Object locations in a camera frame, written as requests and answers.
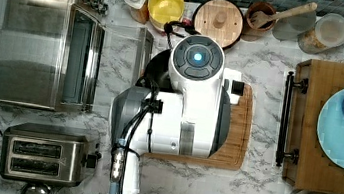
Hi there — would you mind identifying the yellow mug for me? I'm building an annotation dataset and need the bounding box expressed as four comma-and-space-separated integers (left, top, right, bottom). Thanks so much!
148, 0, 185, 31

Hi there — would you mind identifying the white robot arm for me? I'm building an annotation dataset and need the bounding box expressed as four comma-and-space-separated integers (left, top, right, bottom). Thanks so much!
109, 35, 231, 194

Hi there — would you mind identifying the black bowl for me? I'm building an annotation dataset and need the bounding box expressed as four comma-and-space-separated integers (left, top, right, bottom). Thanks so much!
144, 49, 174, 93

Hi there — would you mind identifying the bamboo cutting board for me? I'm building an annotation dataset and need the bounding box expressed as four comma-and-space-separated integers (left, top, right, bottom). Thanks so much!
145, 84, 253, 170

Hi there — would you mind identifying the black canister with wooden lid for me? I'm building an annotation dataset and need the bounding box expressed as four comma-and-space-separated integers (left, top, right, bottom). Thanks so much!
192, 0, 244, 49

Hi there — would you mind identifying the stainless toaster oven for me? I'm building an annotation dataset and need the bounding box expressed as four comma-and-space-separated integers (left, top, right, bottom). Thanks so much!
0, 0, 160, 123

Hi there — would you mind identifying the white-capped bottle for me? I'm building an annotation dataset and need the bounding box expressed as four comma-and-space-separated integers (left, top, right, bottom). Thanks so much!
124, 0, 149, 25

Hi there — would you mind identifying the frosted plastic cup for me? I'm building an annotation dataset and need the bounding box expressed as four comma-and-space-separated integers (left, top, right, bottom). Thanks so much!
272, 11, 317, 41

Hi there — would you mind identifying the silver two-slot toaster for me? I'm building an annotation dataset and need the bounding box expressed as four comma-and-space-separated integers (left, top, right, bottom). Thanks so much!
0, 122, 102, 187

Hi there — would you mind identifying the brown wooden utensil holder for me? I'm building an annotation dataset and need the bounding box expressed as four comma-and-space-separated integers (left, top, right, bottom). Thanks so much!
240, 1, 276, 42

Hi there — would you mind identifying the wooden tray with black handle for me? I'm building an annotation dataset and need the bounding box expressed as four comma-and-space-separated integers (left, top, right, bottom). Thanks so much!
275, 59, 344, 194

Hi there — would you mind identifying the silver kettle top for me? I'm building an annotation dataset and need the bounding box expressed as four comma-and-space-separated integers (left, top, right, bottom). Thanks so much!
20, 183, 64, 194

